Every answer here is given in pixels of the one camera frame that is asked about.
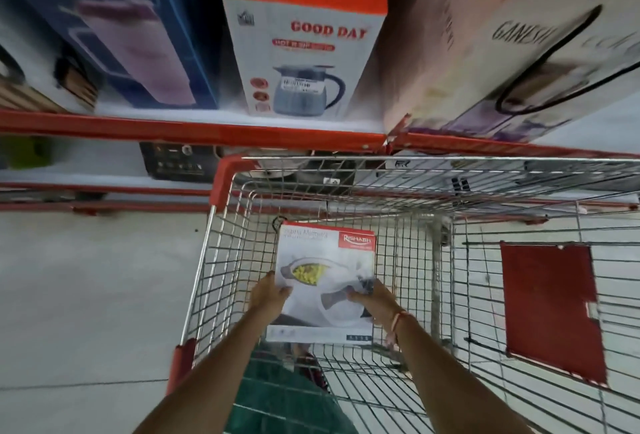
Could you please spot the person's right thumb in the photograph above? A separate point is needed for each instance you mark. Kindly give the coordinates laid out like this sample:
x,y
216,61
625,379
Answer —
x,y
356,294

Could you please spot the red metal store shelf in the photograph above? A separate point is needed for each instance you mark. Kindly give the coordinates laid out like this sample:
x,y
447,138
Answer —
x,y
190,133

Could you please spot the person's left forearm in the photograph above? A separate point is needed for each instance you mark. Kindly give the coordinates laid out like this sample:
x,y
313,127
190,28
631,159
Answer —
x,y
212,376

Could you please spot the person's left hand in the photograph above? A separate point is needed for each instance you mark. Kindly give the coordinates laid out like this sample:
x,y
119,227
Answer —
x,y
267,295

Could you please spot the large beige appliance box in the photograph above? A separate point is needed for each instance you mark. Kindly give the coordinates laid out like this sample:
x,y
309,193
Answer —
x,y
500,43

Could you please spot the orange thread wristband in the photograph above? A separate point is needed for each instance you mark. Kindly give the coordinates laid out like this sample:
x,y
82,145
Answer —
x,y
397,324

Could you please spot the green box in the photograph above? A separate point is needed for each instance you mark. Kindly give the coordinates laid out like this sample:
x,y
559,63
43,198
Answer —
x,y
25,152

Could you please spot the black appliance with buttons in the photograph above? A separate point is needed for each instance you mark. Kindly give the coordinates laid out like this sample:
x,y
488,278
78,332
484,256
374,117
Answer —
x,y
175,161

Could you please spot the white cookware box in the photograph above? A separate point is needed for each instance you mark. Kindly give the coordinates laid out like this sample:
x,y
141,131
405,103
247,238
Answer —
x,y
322,282

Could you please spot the person's left thumb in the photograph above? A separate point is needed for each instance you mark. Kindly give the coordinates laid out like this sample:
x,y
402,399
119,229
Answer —
x,y
283,293

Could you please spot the person's right forearm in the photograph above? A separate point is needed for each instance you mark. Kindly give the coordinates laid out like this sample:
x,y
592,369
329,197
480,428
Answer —
x,y
450,378

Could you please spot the white and orange kettle box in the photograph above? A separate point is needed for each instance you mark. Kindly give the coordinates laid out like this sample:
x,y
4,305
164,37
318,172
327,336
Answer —
x,y
305,33

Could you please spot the red plastic cart seat flap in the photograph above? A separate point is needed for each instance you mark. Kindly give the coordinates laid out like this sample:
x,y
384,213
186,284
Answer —
x,y
551,309

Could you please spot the green garment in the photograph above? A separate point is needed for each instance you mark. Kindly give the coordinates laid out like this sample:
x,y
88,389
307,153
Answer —
x,y
287,398

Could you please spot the blue flask box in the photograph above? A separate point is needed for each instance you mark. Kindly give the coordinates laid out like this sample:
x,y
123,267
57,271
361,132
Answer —
x,y
125,23

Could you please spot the person's right hand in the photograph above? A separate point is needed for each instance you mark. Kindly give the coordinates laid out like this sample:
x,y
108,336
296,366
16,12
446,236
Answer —
x,y
378,299

